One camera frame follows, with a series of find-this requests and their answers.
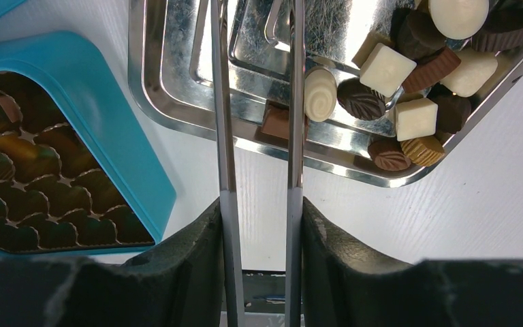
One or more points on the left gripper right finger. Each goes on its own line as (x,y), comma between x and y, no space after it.
(348,283)

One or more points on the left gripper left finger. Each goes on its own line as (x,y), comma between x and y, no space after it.
(178,282)

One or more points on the teal chocolate box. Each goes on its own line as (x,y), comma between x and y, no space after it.
(78,175)

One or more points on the pile of assorted chocolates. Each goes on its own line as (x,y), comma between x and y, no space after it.
(421,77)

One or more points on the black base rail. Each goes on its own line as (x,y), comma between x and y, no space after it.
(264,291)

